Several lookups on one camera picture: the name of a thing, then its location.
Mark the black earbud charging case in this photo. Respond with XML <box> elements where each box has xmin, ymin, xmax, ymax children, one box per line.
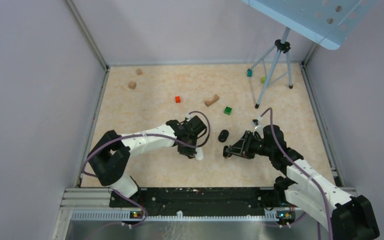
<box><xmin>217</xmin><ymin>129</ymin><xmax>230</xmax><ymax>143</ymax></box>

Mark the orange cube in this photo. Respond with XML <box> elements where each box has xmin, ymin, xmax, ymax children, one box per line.
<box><xmin>174</xmin><ymin>96</ymin><xmax>181</xmax><ymax>103</ymax></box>

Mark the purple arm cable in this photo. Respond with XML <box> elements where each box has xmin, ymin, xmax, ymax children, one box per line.
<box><xmin>259</xmin><ymin>107</ymin><xmax>335</xmax><ymax>240</ymax></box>
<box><xmin>81</xmin><ymin>110</ymin><xmax>212</xmax><ymax>229</ymax></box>

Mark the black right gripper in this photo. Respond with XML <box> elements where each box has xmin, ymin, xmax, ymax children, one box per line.
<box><xmin>226</xmin><ymin>130</ymin><xmax>274</xmax><ymax>159</ymax></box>

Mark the light blue perforated panel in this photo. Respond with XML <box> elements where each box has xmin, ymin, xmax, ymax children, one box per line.
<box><xmin>243</xmin><ymin>0</ymin><xmax>376</xmax><ymax>50</ymax></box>

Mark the small tan wooden cube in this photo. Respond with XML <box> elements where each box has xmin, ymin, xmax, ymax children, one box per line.
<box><xmin>136</xmin><ymin>68</ymin><xmax>143</xmax><ymax>76</ymax></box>

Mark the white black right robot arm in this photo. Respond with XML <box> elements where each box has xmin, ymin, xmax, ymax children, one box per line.
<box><xmin>223</xmin><ymin>125</ymin><xmax>380</xmax><ymax>240</ymax></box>

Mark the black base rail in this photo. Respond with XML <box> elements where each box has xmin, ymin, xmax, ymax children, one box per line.
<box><xmin>109</xmin><ymin>187</ymin><xmax>299</xmax><ymax>220</ymax></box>

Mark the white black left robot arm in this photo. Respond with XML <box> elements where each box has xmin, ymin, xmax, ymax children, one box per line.
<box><xmin>86</xmin><ymin>111</ymin><xmax>211</xmax><ymax>207</ymax></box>

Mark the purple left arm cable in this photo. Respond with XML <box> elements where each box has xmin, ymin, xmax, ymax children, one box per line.
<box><xmin>81</xmin><ymin>110</ymin><xmax>212</xmax><ymax>229</ymax></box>

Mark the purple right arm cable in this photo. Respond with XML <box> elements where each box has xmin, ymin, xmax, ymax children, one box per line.
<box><xmin>259</xmin><ymin>107</ymin><xmax>335</xmax><ymax>240</ymax></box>

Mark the white earbud charging case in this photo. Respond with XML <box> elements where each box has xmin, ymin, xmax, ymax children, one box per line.
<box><xmin>194</xmin><ymin>147</ymin><xmax>204</xmax><ymax>161</ymax></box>

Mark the teal cube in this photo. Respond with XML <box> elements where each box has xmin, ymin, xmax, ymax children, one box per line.
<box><xmin>246</xmin><ymin>69</ymin><xmax>253</xmax><ymax>78</ymax></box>

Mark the green block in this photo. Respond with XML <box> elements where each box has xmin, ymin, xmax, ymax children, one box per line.
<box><xmin>224</xmin><ymin>106</ymin><xmax>233</xmax><ymax>115</ymax></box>

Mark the brown wooden arch block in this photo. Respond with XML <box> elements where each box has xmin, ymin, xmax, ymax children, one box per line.
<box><xmin>204</xmin><ymin>94</ymin><xmax>220</xmax><ymax>107</ymax></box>

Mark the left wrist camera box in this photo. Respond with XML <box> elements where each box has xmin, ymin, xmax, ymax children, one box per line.
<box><xmin>184</xmin><ymin>113</ymin><xmax>193</xmax><ymax>121</ymax></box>

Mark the grey tripod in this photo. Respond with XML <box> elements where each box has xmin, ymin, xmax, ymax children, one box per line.
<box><xmin>246</xmin><ymin>27</ymin><xmax>294</xmax><ymax>109</ymax></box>

